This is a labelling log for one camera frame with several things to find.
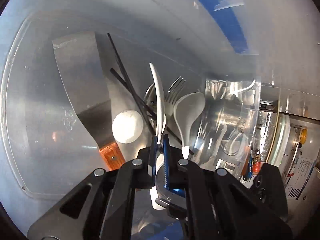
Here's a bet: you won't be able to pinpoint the white rice paddle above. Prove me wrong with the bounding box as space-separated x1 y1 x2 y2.
149 62 171 210

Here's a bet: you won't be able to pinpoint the black chopstick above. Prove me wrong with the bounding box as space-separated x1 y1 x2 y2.
109 67 194 156
107 33 156 135

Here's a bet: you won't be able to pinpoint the white plastic ladle spoon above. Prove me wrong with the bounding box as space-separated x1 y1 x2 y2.
173 92 205 159

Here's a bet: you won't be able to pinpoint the silver metal spoon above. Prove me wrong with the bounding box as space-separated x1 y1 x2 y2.
143 83 157 111

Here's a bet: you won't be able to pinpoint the silver metal fork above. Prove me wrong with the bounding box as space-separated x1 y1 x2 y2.
164 76 186 125

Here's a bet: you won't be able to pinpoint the wooden handled metal scraper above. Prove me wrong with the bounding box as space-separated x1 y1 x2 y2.
52 31 125 170

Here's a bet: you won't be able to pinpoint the stainless steel lidded jug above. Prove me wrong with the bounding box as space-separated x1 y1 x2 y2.
198 79 261 165

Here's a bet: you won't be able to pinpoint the clear plastic storage box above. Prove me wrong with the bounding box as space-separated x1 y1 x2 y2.
1 0 319 239

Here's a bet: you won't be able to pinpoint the blue black handled knife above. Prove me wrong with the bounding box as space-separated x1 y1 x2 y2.
242 153 253 181

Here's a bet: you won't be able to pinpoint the red handled knife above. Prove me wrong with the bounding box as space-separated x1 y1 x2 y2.
252 150 261 175

